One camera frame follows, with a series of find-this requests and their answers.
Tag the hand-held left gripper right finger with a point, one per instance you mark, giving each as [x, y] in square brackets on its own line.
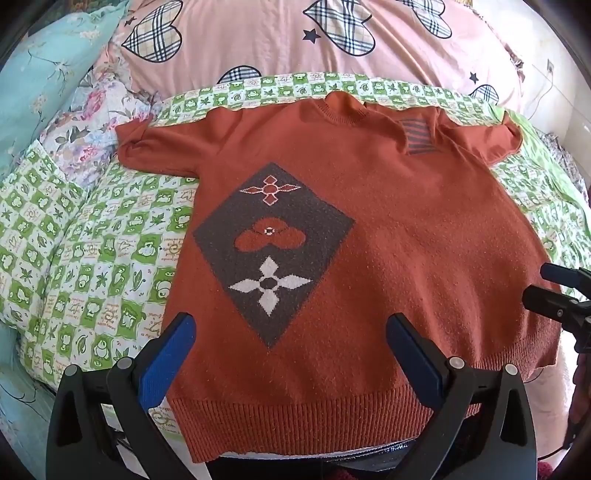
[413, 355]

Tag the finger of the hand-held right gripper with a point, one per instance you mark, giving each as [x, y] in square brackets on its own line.
[565, 275]
[549, 302]

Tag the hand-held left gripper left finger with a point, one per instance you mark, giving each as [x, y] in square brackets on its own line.
[171, 355]

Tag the orange knit sweater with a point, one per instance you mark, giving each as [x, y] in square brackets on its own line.
[392, 230]

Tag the grey patterned cloth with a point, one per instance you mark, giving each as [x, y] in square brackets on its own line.
[565, 161]

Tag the green checkered blanket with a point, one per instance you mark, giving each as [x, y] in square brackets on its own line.
[92, 254]

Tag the teal floral bedsheet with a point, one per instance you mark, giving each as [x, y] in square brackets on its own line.
[18, 392]

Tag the white floral pillow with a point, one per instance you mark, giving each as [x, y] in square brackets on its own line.
[87, 124]

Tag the teal floral pillow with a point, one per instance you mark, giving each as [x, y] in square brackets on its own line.
[41, 69]

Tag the pink quilt with plaid hearts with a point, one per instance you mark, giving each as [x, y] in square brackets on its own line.
[258, 37]

